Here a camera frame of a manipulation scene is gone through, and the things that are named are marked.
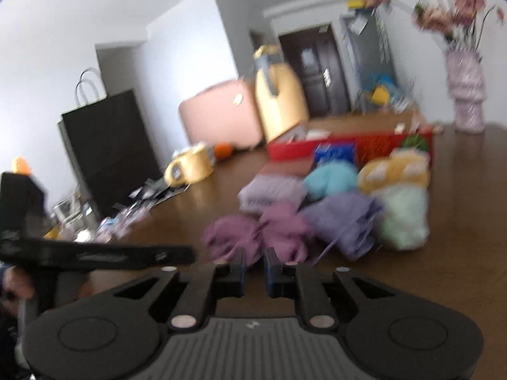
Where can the pink small suitcase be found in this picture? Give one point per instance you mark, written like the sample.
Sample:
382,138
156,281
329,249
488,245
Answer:
224,113

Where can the dried pink roses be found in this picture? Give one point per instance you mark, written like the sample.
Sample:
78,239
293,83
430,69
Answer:
460,23

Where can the yellow thermos jug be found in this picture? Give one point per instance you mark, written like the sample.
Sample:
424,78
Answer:
279,94

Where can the lilac drawstring pouch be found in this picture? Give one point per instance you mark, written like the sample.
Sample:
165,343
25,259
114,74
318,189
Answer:
345,222

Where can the small candy wrappers pile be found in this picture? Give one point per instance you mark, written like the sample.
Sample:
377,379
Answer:
112,229

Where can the magenta drawstring pouch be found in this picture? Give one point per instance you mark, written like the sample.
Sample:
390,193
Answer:
280,227

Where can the scattered black white papers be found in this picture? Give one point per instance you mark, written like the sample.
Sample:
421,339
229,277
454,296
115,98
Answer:
151,194

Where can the dark brown entrance door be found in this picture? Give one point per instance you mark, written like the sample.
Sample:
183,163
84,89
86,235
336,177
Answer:
313,54

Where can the black paper bag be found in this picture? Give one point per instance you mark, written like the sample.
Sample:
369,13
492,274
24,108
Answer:
109,150

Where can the yellow blue toy pile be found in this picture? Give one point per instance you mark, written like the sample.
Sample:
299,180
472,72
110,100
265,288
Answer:
381,89

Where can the grey refrigerator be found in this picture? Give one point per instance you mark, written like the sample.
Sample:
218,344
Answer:
366,40

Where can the light blue plush toy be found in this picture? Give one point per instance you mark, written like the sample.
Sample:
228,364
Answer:
330,179

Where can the yellow white plush toy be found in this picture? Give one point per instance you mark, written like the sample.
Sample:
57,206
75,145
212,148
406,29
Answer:
402,166

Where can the clear glass cup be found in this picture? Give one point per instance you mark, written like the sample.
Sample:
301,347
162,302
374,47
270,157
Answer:
71,221

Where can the mint green soft cloth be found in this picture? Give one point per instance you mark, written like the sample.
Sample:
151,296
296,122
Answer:
404,224

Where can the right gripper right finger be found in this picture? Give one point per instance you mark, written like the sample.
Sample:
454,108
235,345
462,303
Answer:
300,283

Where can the yellow box on fridge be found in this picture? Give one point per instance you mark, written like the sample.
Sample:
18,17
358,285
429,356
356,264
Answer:
355,4

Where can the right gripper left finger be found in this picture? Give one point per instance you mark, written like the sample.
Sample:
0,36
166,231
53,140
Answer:
204,286

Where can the orange fruit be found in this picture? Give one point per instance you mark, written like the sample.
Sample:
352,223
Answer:
223,151

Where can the lavender towel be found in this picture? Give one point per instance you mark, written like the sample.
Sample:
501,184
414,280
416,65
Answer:
268,189

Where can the purple textured vase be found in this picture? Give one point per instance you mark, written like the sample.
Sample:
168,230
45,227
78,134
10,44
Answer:
466,87

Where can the yellow ceramic mug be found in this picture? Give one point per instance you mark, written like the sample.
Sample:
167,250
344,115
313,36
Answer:
190,167

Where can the red cardboard box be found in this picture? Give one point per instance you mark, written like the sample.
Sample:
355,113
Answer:
373,136

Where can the blue tissue pack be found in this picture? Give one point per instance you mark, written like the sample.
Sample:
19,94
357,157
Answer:
329,152

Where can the person left hand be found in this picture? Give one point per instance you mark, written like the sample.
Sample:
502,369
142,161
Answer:
18,284

